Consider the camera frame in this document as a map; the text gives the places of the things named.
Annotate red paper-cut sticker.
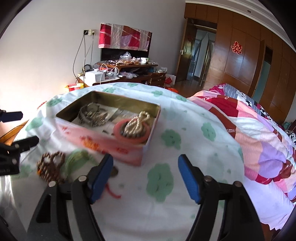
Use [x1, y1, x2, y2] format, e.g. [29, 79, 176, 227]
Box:
[231, 41, 243, 55]

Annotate brown wooden bead bracelet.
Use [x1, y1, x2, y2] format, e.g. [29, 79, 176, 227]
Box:
[36, 151, 66, 183]

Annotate white box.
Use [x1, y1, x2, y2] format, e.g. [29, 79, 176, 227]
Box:
[85, 71, 105, 85]

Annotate wooden door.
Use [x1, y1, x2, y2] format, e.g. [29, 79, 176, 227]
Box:
[177, 19, 197, 81]

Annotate pink bangle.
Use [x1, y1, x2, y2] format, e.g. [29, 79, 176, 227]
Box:
[113, 118, 151, 144]

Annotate red white cloth cover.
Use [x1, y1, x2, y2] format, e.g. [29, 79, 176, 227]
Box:
[98, 22, 153, 51]

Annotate pink tin box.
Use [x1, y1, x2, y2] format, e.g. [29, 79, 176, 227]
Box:
[55, 91, 161, 167]

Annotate yellow red waste bin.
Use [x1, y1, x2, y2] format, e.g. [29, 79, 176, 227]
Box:
[65, 83, 84, 93]

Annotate wooden wardrobe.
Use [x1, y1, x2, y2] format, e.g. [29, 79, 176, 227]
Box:
[184, 2, 296, 126]

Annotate black television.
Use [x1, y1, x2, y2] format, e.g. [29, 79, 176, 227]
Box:
[100, 47, 149, 62]

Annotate printed paper booklet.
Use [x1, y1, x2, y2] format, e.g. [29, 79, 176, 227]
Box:
[70, 103, 130, 137]

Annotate wooden tv cabinet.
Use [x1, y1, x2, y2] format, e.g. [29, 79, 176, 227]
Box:
[76, 62, 167, 88]

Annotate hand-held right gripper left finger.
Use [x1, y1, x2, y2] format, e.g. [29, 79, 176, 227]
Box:
[26, 153, 114, 241]

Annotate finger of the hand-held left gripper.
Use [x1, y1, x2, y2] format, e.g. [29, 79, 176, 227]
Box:
[0, 109, 23, 122]
[0, 136, 39, 163]

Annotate pink patchwork quilt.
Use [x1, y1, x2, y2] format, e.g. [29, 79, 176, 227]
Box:
[187, 83, 296, 204]

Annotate green jade bangle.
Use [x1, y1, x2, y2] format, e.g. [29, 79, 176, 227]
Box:
[63, 149, 100, 176]

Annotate silver chain bracelet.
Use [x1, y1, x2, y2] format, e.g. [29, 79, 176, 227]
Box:
[77, 103, 109, 127]

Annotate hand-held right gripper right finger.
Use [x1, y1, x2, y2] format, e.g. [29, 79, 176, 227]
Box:
[178, 154, 262, 241]

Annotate grey hanging cables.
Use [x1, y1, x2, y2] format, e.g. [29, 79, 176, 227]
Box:
[73, 35, 94, 77]

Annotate red cord coin charm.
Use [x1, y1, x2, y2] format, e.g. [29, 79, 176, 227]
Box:
[105, 167, 122, 199]

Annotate white green-cloud bedsheet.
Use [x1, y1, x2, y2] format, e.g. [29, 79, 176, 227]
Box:
[5, 82, 245, 241]

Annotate cream pearl bracelet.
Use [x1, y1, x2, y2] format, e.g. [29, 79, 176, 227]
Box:
[126, 111, 149, 137]

